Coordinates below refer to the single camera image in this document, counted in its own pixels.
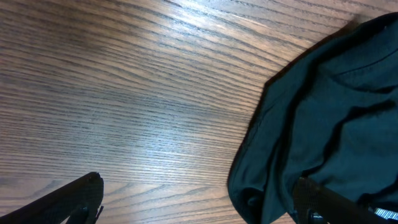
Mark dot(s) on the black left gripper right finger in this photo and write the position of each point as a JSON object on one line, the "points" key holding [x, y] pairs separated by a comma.
{"points": [[314, 203]]}

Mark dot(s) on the black t-shirt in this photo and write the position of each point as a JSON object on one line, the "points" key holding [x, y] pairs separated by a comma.
{"points": [[331, 116]]}

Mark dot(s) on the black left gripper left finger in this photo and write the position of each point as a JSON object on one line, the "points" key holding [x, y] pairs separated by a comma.
{"points": [[77, 202]]}

